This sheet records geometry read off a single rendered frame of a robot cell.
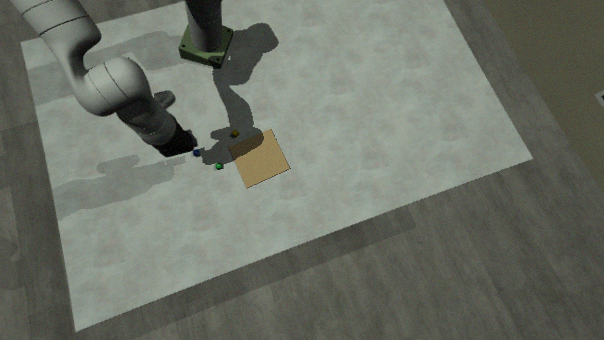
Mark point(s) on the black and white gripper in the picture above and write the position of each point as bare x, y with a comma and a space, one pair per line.
171, 135

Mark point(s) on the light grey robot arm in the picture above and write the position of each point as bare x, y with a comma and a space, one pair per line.
115, 84

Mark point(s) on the tan square mat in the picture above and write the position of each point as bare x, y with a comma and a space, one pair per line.
259, 158

